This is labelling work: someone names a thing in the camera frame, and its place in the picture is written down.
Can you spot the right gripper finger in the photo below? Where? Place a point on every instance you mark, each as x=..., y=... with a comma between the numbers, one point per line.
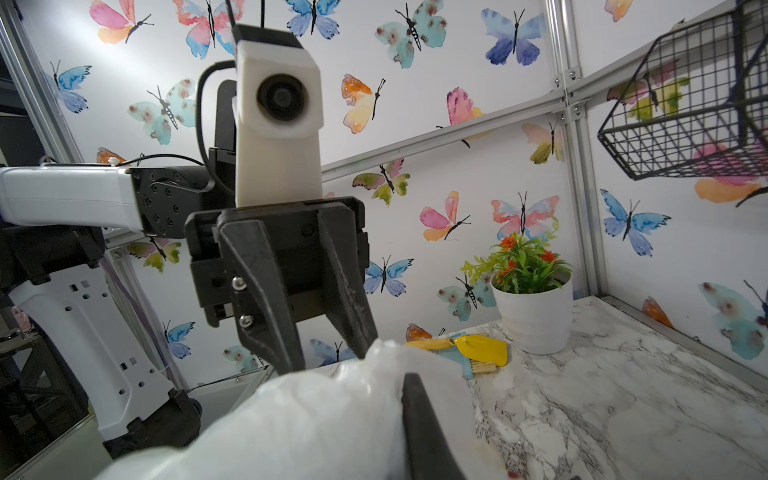
x=428, y=456

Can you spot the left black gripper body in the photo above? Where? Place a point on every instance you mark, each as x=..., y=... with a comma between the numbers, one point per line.
x=281, y=264

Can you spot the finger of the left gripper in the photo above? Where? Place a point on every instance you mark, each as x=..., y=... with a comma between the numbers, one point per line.
x=345, y=256
x=265, y=324

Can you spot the white printed plastic bag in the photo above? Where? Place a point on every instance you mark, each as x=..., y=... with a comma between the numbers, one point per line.
x=312, y=425

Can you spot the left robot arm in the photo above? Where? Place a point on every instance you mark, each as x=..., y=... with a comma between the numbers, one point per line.
x=52, y=248

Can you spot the blue toy scoop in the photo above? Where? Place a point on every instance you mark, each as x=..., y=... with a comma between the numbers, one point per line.
x=470, y=369

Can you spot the yellow toy shovel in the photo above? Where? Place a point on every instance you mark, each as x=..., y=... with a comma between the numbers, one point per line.
x=476, y=348

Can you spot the potted flower plant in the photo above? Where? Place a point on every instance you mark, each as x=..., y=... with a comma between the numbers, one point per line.
x=533, y=288

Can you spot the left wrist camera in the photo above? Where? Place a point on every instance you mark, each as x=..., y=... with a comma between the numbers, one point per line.
x=278, y=114

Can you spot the black wire basket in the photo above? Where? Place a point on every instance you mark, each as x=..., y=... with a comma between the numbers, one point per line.
x=696, y=105

